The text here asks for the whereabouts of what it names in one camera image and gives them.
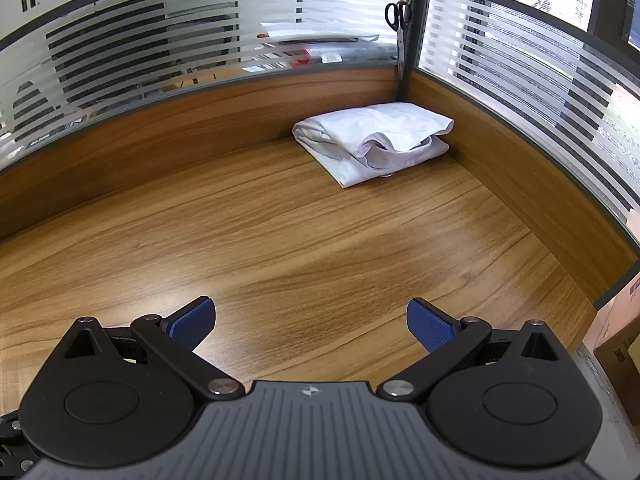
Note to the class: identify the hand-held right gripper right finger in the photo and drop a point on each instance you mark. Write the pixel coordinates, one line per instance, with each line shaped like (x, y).
(430, 326)

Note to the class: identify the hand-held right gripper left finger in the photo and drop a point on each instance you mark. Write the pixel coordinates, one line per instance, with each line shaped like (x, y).
(192, 321)

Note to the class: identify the white shirt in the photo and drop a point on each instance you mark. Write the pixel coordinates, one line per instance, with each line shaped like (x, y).
(372, 142)

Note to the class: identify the cardboard box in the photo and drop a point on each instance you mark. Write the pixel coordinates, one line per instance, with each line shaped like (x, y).
(620, 330)

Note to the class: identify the wood and glass desk partition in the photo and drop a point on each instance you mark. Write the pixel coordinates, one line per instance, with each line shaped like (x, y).
(210, 90)

